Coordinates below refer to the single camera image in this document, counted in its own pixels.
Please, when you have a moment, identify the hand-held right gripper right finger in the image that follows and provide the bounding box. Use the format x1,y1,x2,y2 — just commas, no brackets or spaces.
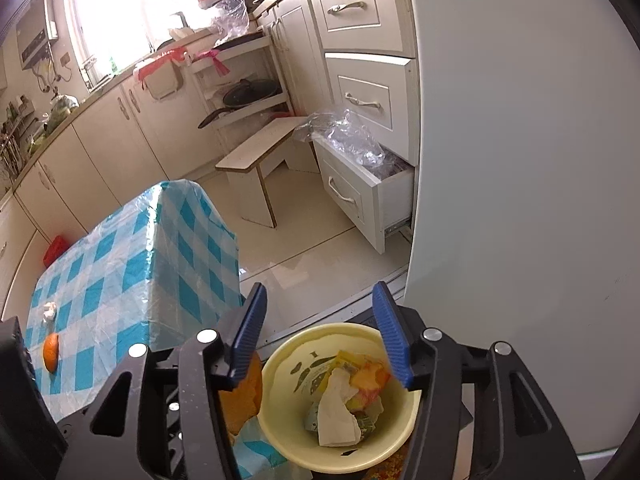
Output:
372,281,586,480

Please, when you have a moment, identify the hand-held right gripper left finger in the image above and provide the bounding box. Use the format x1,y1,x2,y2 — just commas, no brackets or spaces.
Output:
57,282,268,480

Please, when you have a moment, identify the pale yellow plastic bin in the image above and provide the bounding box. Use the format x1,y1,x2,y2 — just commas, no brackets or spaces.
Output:
257,322,424,476

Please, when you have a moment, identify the white tissue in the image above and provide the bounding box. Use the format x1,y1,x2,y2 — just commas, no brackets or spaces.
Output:
318,370,367,447

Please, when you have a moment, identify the orange object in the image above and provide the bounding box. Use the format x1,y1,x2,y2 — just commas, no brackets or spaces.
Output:
218,352,264,436

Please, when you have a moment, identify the orange fruit piece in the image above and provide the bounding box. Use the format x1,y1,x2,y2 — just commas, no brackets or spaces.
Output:
42,332,60,374

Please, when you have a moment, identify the clear plastic sheet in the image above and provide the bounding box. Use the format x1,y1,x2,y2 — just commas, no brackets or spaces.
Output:
90,182,167,352

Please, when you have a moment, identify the blue checked tablecloth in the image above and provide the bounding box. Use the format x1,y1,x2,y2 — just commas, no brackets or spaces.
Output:
22,179,301,480

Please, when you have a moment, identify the open white drawer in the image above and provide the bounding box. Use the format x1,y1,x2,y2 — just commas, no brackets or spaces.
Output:
312,137,416,255

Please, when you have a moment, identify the red bag on floor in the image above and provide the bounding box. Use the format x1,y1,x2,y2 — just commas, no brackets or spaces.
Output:
42,234,69,267

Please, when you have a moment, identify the white wooden stool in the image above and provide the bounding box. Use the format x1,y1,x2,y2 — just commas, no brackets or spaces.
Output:
216,117,321,229

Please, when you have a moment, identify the white refrigerator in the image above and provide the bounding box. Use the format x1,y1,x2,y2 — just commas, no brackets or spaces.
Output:
404,0,640,462

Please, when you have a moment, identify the clear plastic bags bundle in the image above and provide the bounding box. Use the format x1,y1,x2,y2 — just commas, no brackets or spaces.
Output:
294,107,389,171

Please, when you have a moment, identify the white shelf rack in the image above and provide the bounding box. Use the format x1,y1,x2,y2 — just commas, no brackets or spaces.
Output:
190,30,296,162

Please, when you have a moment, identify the white door cabinet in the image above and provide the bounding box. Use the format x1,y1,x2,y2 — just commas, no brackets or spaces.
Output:
15,67,236,241

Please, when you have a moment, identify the black pan with lid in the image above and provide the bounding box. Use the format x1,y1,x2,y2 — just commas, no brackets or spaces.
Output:
197,79,284,130

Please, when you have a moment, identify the red lined hanging bin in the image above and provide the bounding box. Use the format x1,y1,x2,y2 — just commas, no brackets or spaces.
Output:
134,46,189,101

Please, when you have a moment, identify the red ribbon cloth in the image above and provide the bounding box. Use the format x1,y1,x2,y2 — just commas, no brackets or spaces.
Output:
192,49,231,76

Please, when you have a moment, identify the bag of green vegetables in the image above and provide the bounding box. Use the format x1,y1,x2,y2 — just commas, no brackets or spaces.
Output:
30,95,81,154

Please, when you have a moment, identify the white narrow drawer cabinet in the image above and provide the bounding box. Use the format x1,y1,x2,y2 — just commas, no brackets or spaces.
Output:
305,0,419,256

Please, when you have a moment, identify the clear plastic bag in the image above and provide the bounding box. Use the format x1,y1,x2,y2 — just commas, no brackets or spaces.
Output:
210,0,251,41

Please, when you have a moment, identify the kitchen window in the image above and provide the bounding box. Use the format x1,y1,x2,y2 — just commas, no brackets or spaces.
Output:
69,0,212,87

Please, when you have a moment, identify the white water heater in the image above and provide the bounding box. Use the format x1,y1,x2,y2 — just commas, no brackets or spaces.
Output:
16,0,60,69

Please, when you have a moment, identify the wall utensil rack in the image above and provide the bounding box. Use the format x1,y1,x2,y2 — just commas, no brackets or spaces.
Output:
0,95,32,182

